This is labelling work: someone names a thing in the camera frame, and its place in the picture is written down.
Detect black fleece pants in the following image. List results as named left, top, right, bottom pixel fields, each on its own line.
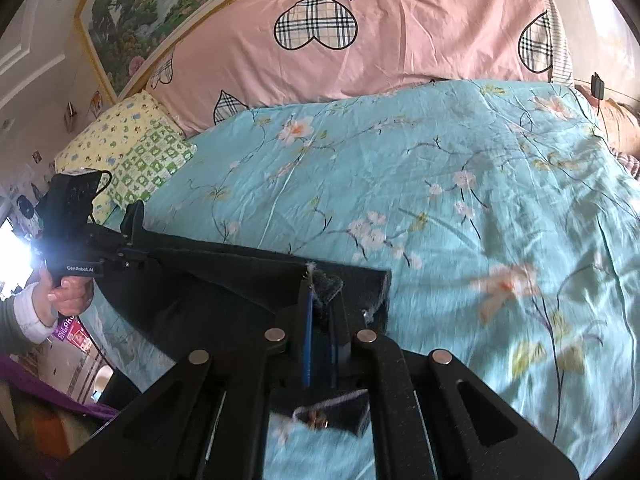
left=96, top=246, right=392, bottom=437

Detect person's left hand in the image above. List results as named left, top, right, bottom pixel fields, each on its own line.
left=32, top=266, right=93, bottom=327

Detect yellow cartoon pillow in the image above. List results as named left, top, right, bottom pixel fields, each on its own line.
left=54, top=91, right=183, bottom=224

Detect green checkered pillow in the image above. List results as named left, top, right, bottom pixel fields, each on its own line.
left=106, top=122, right=198, bottom=210

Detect light blue floral bedsheet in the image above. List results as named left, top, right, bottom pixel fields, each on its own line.
left=79, top=79, right=640, bottom=480

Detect gold-framed landscape painting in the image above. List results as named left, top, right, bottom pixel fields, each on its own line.
left=74, top=0, right=236, bottom=103

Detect pink heart-patterned quilt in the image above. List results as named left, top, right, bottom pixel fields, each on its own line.
left=146, top=0, right=574, bottom=134

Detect pink striped cloth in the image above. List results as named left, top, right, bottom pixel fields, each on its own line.
left=576, top=84, right=639, bottom=180

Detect small black device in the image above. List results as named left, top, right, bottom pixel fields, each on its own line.
left=590, top=73, right=605, bottom=101

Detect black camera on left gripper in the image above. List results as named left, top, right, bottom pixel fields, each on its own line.
left=36, top=169, right=112, bottom=263

